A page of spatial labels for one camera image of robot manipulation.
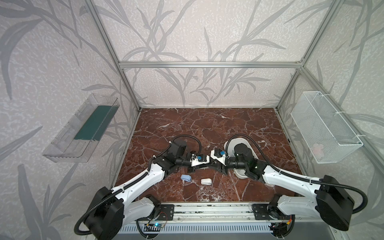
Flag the clear plastic wall bin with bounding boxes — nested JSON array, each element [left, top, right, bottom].
[[43, 94, 120, 163]]

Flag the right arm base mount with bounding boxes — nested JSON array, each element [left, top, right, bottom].
[[252, 204, 280, 220]]

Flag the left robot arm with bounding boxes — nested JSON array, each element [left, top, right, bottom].
[[74, 136, 210, 240]]

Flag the aluminium front rail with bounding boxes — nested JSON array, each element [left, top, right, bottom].
[[86, 202, 338, 225]]

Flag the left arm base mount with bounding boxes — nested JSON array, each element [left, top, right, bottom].
[[147, 204, 175, 221]]

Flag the white wire mesh basket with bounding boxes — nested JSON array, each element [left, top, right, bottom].
[[291, 91, 364, 164]]

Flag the white plastic tray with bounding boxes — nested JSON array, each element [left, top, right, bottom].
[[224, 135, 265, 181]]

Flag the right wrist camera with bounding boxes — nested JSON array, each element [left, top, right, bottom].
[[210, 149, 227, 166]]

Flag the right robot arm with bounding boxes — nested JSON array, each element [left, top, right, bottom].
[[221, 134, 369, 231]]

